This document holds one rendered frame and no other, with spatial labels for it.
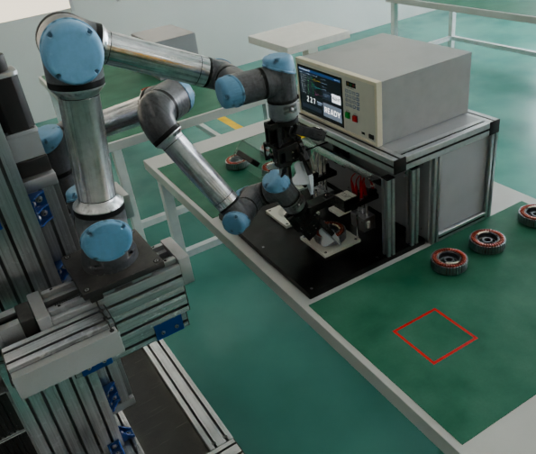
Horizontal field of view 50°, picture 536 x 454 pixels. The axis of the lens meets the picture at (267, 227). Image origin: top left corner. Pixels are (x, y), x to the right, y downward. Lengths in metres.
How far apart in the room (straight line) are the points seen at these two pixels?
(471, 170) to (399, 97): 0.38
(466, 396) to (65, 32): 1.19
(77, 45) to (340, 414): 1.76
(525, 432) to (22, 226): 1.33
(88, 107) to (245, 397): 1.61
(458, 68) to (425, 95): 0.14
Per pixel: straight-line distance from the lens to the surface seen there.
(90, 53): 1.21
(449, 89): 1.96
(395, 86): 1.79
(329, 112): 1.98
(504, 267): 1.92
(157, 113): 1.67
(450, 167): 1.93
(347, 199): 1.92
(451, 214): 2.03
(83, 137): 1.27
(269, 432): 2.40
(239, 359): 2.70
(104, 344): 1.51
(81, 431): 2.10
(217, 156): 2.78
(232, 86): 1.34
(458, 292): 1.80
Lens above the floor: 1.87
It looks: 31 degrees down
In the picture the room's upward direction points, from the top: 8 degrees counter-clockwise
